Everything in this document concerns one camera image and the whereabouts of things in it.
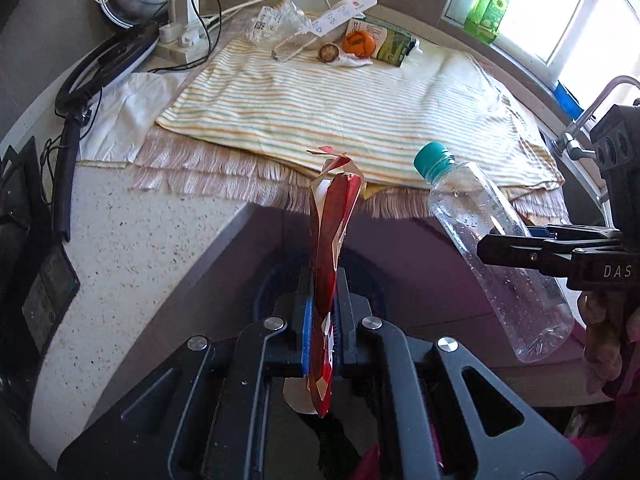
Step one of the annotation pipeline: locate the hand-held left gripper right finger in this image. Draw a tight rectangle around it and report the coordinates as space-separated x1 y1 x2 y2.
334 267 586 480

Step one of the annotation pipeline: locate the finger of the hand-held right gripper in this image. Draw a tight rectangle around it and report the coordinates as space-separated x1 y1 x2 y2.
529 225 621 243
476 234 576 281

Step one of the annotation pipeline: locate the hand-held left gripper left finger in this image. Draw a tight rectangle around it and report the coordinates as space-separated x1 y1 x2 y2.
57 267 317 480

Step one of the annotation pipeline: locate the clear plastic bottle teal cap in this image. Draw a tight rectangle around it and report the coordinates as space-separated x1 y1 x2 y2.
413 141 576 363

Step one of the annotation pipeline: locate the red snack wrapper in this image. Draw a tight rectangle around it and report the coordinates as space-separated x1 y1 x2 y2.
306 146 362 418

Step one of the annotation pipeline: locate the orange fruit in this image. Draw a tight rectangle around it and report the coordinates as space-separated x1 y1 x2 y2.
342 30 376 57

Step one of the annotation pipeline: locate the person's right hand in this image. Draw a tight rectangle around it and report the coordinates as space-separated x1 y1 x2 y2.
577 292 626 393

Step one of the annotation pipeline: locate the metal faucet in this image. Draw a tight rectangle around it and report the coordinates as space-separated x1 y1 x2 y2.
550 75 640 161

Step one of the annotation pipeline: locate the blue sponge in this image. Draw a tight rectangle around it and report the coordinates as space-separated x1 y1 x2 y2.
554 82 583 121

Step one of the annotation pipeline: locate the pink fringed mat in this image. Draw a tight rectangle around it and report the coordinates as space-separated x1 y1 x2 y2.
127 127 571 226

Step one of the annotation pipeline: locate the pink clothing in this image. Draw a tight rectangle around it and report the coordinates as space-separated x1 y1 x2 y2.
570 380 640 480

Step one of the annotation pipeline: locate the green bottle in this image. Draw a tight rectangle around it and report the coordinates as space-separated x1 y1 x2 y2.
464 0 511 43

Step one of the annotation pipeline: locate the striped cloth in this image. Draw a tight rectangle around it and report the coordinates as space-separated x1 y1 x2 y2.
155 7 566 193

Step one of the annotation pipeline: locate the green drink carton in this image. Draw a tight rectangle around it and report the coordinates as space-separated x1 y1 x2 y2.
347 16 418 67

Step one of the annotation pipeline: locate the black appliance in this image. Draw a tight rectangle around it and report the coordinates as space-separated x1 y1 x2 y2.
0 137 81 356

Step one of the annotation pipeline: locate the white cloth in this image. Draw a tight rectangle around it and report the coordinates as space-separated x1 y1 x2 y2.
79 72 193 163

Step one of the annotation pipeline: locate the long white plastic package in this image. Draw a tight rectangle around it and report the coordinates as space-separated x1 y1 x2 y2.
272 0 378 61

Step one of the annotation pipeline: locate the white power strip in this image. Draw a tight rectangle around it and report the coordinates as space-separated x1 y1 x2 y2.
150 20 223 68

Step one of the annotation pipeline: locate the clear plastic bag with label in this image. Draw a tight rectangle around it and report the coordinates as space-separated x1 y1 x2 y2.
245 0 311 46

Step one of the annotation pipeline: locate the white charger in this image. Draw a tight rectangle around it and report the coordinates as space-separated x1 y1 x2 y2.
167 0 201 28

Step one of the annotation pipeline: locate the white window frame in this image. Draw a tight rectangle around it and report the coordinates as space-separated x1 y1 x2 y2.
440 0 640 86

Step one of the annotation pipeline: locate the black cable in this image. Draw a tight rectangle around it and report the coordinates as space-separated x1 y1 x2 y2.
172 0 223 48

